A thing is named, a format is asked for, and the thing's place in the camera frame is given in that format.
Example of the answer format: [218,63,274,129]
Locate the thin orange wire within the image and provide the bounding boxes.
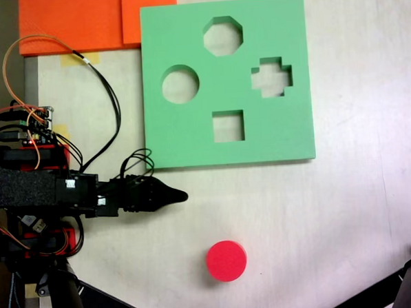
[0,32,87,172]

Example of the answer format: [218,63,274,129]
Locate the yellow tape strip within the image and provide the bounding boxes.
[60,51,101,68]
[23,282,40,299]
[53,123,72,143]

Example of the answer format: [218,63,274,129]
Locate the black table clamp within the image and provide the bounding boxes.
[0,235,59,264]
[0,141,67,165]

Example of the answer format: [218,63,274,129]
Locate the red base mount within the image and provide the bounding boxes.
[16,143,78,258]

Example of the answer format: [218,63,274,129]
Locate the black twin cable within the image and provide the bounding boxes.
[71,48,126,175]

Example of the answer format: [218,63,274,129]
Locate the blue white braided cable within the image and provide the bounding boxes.
[6,270,24,308]

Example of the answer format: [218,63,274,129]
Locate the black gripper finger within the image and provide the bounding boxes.
[145,195,188,214]
[147,174,189,201]

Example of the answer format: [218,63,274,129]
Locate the silver usb plug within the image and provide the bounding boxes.
[20,213,48,236]

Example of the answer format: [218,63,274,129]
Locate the black usb cable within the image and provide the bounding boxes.
[0,130,30,143]

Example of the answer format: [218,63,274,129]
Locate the thin black gripper wires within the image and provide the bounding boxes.
[118,147,156,183]

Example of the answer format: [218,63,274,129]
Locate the green shape-hole board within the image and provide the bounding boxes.
[137,0,317,171]

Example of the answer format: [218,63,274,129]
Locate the red cylinder block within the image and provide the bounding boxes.
[204,239,249,284]

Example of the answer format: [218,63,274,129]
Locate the circuit board with wires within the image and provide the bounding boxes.
[16,105,58,148]

